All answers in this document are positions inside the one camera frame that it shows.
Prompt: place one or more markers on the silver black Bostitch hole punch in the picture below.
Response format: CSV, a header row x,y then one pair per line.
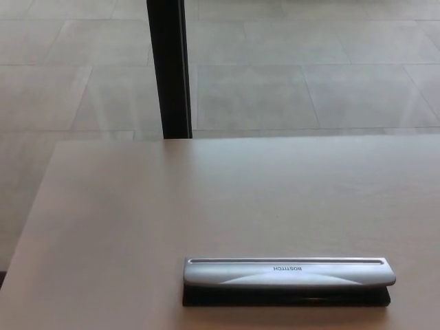
x,y
261,275

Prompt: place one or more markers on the black vertical metal post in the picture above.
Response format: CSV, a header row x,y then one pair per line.
x,y
169,68

